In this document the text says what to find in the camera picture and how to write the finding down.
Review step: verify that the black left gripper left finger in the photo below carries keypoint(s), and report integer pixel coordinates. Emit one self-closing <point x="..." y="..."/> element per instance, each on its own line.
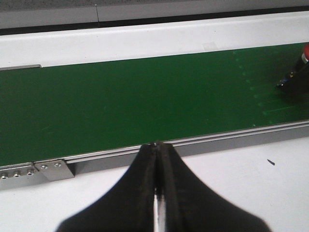
<point x="127" y="207"/>

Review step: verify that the green conveyor belt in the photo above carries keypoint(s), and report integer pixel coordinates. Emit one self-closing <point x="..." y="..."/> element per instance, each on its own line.
<point x="59" y="111"/>

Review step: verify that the aluminium conveyor frame rail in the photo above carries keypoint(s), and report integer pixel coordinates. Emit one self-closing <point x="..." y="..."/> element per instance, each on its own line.
<point x="98" y="160"/>

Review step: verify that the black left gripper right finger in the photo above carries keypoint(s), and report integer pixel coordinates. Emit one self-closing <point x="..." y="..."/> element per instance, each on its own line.
<point x="186" y="204"/>

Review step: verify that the grey stone shelf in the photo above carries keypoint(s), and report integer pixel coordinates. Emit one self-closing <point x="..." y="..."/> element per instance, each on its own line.
<point x="19" y="5"/>

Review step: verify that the steel conveyor support bracket left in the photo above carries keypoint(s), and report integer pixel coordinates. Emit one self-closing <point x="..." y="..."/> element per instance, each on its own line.
<point x="55" y="170"/>

